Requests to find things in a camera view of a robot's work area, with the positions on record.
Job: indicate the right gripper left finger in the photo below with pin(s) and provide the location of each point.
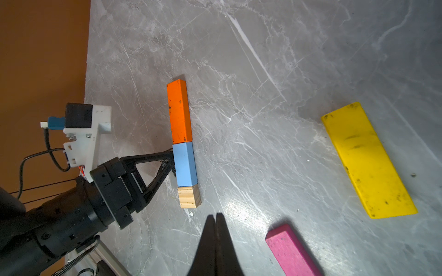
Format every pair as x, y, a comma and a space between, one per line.
204, 263

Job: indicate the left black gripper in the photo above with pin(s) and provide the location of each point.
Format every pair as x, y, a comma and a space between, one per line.
110, 196

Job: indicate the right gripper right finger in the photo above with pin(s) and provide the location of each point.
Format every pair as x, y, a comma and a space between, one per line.
226, 261

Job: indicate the natural wood cube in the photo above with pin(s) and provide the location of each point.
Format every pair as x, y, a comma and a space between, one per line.
189, 197

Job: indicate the light blue block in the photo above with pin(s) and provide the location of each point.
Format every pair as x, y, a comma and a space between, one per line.
185, 165

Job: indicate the magenta block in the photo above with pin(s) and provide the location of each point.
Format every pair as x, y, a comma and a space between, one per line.
290, 253

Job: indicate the orange long block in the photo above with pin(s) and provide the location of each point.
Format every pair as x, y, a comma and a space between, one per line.
180, 119

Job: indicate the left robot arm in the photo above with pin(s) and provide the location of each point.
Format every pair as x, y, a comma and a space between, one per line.
31, 243

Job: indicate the long yellow block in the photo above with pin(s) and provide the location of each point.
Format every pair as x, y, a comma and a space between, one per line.
367, 164

